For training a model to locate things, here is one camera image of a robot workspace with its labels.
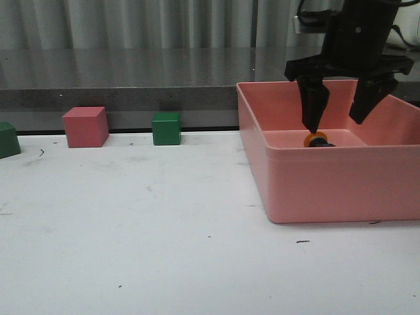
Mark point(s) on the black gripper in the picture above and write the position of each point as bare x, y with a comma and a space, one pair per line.
353, 47

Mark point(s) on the yellow-capped push button switch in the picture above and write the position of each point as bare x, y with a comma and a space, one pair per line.
317, 140

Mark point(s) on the pink plastic bin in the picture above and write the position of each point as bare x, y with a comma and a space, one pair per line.
369, 171

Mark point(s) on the green cube near bin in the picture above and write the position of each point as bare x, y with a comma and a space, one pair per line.
166, 128

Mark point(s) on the pink cube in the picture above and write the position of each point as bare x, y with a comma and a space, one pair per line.
86, 127

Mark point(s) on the dark grey stone counter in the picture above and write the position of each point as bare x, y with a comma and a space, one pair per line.
39, 86

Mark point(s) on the grey curtain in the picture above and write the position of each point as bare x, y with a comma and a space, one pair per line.
150, 25

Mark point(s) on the green block at left edge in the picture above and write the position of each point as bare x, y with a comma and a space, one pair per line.
9, 144

